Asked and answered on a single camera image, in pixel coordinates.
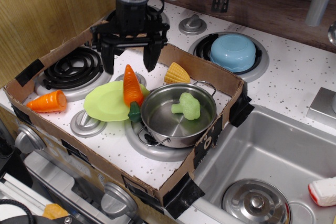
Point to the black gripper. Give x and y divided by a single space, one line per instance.
133 23

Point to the orange toy carrot green top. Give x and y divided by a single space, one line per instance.
132 94

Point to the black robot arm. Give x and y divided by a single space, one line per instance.
152 40

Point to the light green plastic plate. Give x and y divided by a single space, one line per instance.
106 103

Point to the orange carrot half piece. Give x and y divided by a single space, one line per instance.
52 102

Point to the silver stove knob centre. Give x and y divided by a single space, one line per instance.
140 78

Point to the silver stove knob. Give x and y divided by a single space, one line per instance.
82 125
193 25
140 78

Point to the yellow toy corn piece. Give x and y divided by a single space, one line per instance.
176 74

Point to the silver stove knob back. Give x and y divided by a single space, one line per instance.
193 25

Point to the stainless steel pot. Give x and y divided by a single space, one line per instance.
173 130

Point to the green toy broccoli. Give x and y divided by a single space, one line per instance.
188 106

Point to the silver stove knob front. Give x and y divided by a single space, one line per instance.
82 125

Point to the light blue plastic bowl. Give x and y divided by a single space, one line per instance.
234 52

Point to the brown cardboard fence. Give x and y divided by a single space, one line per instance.
109 157

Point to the silver oven knob left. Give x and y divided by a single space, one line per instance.
28 141

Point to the silver oven knob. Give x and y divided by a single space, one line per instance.
116 202
28 141

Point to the silver oven knob right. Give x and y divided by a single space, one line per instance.
116 202

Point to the yellow toy piece bottom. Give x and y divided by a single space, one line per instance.
54 211

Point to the silver faucet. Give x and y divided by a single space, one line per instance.
321 19

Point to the stainless steel sink basin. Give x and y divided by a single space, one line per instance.
273 148

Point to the steel pot lid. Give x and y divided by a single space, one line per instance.
256 201

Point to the white and red toy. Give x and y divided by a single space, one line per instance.
322 192

